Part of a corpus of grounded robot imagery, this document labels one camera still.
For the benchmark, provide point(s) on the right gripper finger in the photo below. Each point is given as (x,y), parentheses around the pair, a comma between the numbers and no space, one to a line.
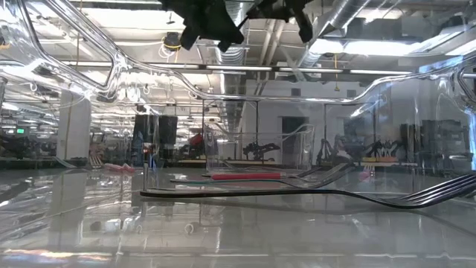
(305,30)

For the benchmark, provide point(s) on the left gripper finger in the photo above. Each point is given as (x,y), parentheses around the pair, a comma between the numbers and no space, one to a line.
(228,44)
(189,39)

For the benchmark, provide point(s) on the black fork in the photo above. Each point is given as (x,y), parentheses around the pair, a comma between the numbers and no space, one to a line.
(338,172)
(241,193)

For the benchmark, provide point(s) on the black background robot arm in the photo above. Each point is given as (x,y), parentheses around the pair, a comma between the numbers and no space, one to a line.
(375,149)
(260,149)

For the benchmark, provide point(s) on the long ceiling light strip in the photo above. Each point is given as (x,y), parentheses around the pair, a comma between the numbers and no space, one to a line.
(238,68)

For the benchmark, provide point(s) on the black monitor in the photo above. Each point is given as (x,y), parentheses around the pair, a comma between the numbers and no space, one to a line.
(163,130)

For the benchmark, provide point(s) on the red bag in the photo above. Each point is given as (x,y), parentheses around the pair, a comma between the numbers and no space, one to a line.
(196,139)

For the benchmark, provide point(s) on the clear plastic tray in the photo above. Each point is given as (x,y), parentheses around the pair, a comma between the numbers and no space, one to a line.
(238,238)
(297,149)

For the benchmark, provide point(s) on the white building column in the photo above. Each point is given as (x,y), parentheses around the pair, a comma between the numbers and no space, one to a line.
(74,126)

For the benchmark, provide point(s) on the black equipment rack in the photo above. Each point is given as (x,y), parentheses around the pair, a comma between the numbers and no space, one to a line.
(431,141)

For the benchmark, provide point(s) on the green exit sign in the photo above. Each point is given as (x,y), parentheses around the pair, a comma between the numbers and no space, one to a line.
(20,131)

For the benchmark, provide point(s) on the silver ceiling duct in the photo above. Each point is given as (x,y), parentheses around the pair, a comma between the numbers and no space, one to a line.
(327,22)
(232,56)

